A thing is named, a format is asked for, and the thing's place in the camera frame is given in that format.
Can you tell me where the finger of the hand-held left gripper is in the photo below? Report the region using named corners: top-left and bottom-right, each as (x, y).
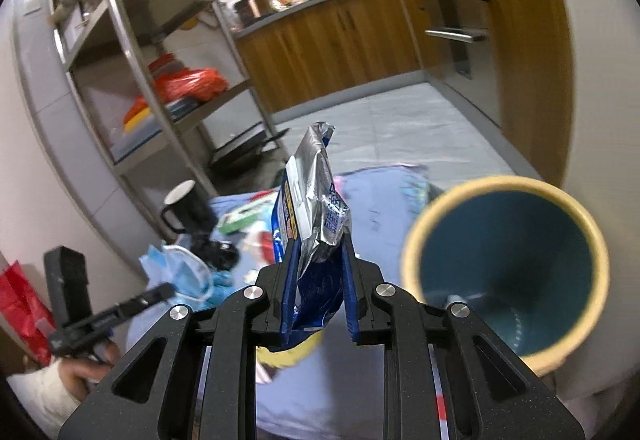
top-left (117, 283), bottom-right (176, 321)

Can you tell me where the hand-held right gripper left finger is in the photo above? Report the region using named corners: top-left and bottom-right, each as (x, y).
top-left (59, 240), bottom-right (302, 440)

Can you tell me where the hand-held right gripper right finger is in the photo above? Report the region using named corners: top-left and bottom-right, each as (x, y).
top-left (343, 234), bottom-right (586, 440)

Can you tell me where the blue silver snack packet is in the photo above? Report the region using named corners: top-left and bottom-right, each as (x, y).
top-left (272, 122), bottom-right (353, 352)

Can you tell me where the yellow rimmed teal bin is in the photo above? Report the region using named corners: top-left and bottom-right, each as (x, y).
top-left (401, 176), bottom-right (611, 376)

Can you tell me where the person's left forearm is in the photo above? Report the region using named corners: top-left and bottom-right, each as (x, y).
top-left (7, 364), bottom-right (87, 439)

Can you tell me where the person's left hand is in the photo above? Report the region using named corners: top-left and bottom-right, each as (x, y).
top-left (62, 340), bottom-right (119, 396)

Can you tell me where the blue face mask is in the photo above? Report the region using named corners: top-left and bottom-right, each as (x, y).
top-left (140, 244), bottom-right (236, 307)

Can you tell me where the red plastic bag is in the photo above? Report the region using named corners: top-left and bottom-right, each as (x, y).
top-left (0, 261), bottom-right (57, 367)
top-left (149, 66), bottom-right (229, 106)

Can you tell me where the black crumpled object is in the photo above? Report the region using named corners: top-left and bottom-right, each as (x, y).
top-left (190, 231), bottom-right (242, 271)

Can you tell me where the blue printed tablecloth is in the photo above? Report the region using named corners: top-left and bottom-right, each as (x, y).
top-left (125, 164), bottom-right (553, 440)

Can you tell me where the black mug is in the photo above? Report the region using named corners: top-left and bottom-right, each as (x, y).
top-left (160, 180), bottom-right (219, 237)

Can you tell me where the wooden kitchen cabinet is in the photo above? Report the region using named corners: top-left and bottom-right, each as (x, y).
top-left (237, 0), bottom-right (427, 117)
top-left (450, 0), bottom-right (574, 193)

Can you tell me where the metal shelf rack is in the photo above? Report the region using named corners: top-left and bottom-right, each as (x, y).
top-left (12, 0), bottom-right (282, 227)

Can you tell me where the copper cooking pot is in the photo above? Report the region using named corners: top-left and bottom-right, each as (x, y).
top-left (234, 0), bottom-right (274, 24)

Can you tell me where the stainless steel oven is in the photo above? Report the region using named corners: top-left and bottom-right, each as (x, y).
top-left (410, 0), bottom-right (502, 81)

